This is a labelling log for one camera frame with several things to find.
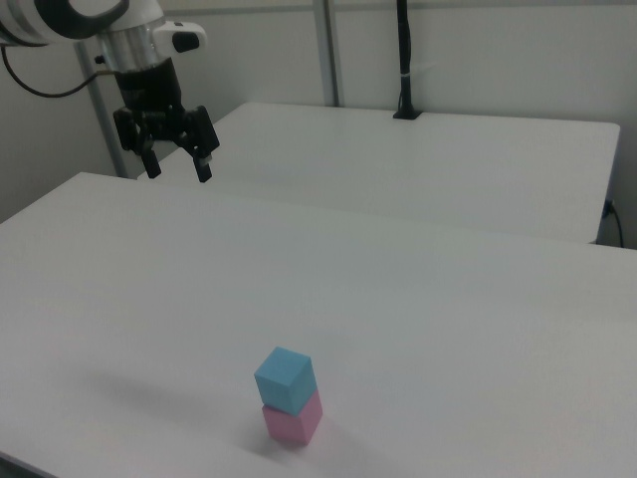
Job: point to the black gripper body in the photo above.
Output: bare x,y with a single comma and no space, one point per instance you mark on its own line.
151,94

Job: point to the pink cube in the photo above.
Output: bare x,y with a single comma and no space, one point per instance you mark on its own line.
293,425

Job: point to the blue cube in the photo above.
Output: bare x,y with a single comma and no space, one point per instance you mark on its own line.
283,381

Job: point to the grey metal partition post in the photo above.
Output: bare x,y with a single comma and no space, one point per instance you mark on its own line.
102,109
328,50

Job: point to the black camera stand pole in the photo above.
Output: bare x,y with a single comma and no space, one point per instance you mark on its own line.
407,60

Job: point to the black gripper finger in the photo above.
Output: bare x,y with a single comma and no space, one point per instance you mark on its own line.
201,139
130,129

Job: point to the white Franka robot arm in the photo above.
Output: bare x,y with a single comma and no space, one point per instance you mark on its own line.
134,40

